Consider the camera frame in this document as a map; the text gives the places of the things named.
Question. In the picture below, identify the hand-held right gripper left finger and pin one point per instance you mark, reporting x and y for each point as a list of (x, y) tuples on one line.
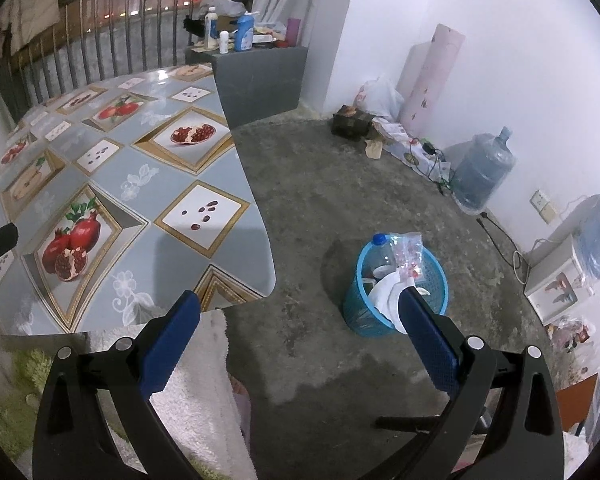
[(172, 345)]

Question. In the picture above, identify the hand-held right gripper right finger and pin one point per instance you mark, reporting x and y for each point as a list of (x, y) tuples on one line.
[(427, 345)]

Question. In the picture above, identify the white paper sheet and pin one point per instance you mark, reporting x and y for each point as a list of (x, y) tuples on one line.
[(385, 295)]

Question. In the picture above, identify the blue mesh waste basket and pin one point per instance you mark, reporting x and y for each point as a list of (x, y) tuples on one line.
[(360, 310)]

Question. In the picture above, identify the clear bubble bag red print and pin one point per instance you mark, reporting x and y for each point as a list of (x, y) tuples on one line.
[(407, 255)]

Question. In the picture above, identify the white fluffy towel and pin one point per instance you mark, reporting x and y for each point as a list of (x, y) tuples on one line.
[(200, 410)]

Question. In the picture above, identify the person's pink pants leg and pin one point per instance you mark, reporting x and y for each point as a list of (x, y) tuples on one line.
[(241, 405)]

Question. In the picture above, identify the clear plastic bottle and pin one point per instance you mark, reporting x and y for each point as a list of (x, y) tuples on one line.
[(380, 255)]

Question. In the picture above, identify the white water dispenser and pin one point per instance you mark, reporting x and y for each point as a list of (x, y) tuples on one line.
[(550, 285)]

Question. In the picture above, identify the bag of packets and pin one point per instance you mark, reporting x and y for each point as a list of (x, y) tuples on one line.
[(572, 335)]

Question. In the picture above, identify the brown board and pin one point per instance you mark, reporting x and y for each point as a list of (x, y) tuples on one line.
[(577, 402)]

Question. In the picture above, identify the fruit print tablecloth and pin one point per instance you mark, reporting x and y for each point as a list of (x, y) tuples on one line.
[(155, 180)]

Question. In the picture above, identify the green white fluffy blanket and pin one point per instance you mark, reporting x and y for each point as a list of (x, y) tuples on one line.
[(10, 410)]

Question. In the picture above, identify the large water jug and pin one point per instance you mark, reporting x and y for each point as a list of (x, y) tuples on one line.
[(480, 170)]

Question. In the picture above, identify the printed floor cloth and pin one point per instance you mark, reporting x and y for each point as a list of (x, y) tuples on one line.
[(405, 150)]

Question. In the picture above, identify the black charger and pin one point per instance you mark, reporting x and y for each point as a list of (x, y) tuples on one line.
[(427, 148)]

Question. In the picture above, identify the cardboard piece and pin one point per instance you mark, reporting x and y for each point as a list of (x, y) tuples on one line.
[(374, 149)]

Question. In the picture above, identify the hanging beige cloth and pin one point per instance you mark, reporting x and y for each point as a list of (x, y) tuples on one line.
[(30, 5)]

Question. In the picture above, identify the white plastic bag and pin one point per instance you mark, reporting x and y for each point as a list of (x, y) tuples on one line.
[(382, 97)]

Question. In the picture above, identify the pink rolled mat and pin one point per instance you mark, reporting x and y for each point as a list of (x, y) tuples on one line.
[(430, 80)]

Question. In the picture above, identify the grey cabinet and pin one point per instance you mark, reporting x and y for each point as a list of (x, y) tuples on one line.
[(260, 85)]

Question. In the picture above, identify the small white bottle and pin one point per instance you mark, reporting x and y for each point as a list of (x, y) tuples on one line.
[(224, 42)]

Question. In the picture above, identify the cardboard box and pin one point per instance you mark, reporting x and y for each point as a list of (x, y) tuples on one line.
[(226, 22)]

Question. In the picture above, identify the wall socket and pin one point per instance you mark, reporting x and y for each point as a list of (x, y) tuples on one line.
[(542, 205)]

